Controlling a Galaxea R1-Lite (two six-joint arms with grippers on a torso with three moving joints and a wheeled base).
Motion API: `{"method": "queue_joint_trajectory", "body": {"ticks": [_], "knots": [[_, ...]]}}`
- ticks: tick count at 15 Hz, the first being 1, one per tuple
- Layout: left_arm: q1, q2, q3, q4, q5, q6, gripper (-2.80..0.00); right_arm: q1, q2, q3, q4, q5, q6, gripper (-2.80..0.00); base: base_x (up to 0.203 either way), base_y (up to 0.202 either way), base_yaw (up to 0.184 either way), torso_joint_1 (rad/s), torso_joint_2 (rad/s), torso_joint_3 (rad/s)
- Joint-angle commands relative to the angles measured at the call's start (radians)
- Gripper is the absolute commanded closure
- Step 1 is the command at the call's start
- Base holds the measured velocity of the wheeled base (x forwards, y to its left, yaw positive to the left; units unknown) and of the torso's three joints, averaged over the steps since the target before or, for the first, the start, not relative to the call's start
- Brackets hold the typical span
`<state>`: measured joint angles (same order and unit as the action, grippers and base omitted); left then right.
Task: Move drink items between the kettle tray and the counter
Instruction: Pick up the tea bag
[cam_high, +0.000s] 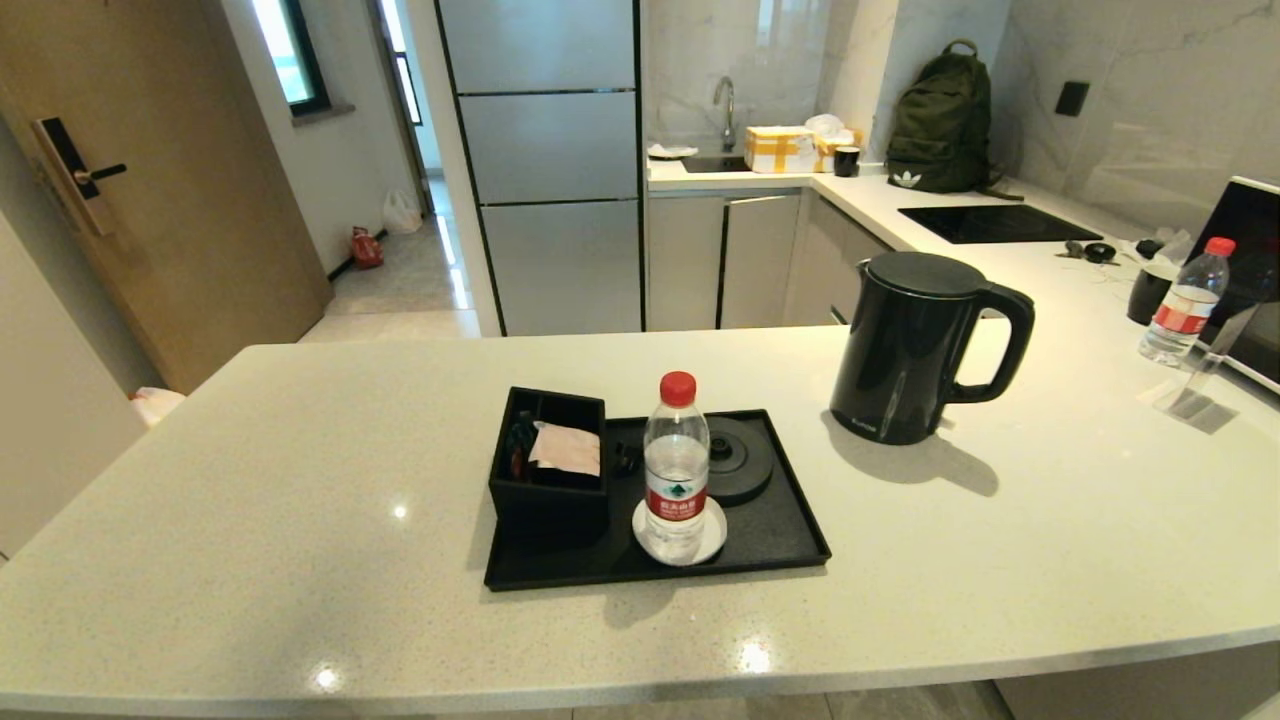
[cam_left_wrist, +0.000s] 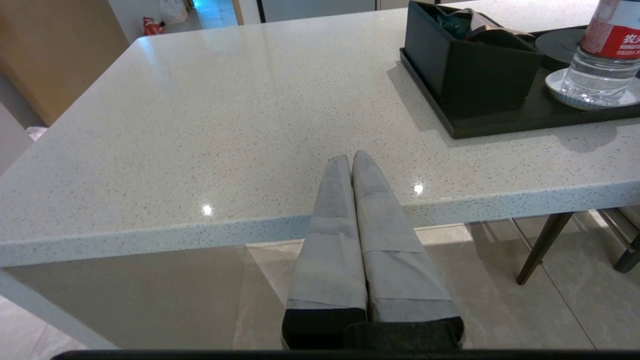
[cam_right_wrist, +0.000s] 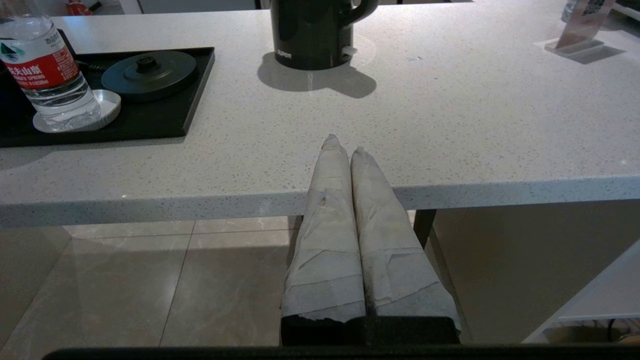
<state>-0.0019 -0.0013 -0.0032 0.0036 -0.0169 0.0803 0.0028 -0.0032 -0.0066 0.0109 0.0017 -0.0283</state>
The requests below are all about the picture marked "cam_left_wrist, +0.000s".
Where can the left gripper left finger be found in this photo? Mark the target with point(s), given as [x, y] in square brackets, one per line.
[327, 260]

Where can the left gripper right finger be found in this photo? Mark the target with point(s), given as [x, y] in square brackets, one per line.
[400, 270]

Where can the round black kettle base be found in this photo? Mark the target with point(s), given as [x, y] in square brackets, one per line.
[560, 45]

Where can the clear water bottle red cap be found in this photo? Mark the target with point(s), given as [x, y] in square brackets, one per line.
[610, 55]

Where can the black rectangular serving tray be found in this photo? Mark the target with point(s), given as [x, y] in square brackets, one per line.
[500, 122]

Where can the black compartment organizer box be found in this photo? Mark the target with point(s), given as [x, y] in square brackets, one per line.
[480, 80]

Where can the white round saucer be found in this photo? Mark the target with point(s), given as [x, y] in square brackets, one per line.
[555, 89]

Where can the dark green sachet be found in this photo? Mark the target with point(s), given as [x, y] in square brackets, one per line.
[454, 25]

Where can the red bag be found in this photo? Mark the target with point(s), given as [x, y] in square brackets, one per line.
[152, 26]

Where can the white plastic bag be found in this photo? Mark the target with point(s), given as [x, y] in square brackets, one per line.
[172, 10]

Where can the brown wooden door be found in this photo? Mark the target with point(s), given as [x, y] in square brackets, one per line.
[50, 55]

